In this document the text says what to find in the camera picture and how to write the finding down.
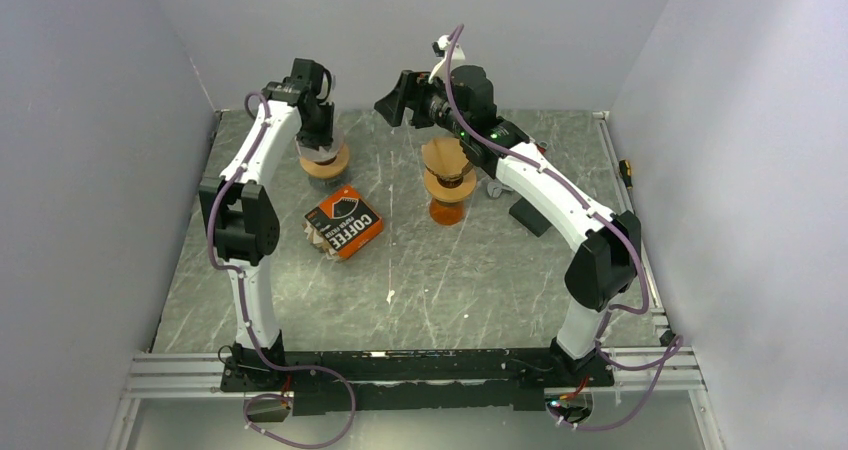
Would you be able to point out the black base frame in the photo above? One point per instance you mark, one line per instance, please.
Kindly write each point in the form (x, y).
(320, 382)

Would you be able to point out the red handled adjustable wrench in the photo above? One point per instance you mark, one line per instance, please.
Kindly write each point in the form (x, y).
(495, 189)

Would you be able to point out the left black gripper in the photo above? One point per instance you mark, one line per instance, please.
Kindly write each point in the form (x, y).
(325, 137)

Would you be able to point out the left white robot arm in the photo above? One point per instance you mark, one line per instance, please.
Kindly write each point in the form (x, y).
(241, 225)

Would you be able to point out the yellow black screwdriver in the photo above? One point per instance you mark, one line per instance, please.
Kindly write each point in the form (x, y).
(625, 172)

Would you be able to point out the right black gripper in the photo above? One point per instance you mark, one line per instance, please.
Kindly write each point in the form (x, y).
(411, 90)

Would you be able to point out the grey glass dripper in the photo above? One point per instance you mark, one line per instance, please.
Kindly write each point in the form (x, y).
(330, 185)

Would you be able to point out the brown paper coffee filter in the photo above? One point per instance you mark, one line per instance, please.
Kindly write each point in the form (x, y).
(444, 157)

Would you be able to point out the orange coffee filter box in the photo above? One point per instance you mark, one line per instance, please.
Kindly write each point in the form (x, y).
(342, 224)

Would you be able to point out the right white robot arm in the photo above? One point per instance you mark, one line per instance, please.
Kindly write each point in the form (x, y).
(606, 244)

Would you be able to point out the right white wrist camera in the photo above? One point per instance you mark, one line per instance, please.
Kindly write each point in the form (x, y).
(450, 56)

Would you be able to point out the orange glass carafe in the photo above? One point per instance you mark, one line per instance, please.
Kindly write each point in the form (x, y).
(446, 213)

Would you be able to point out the pink clear plastic dripper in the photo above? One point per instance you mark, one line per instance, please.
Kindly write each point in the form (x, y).
(325, 154)

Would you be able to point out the black block near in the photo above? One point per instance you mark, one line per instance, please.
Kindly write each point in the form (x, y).
(529, 217)

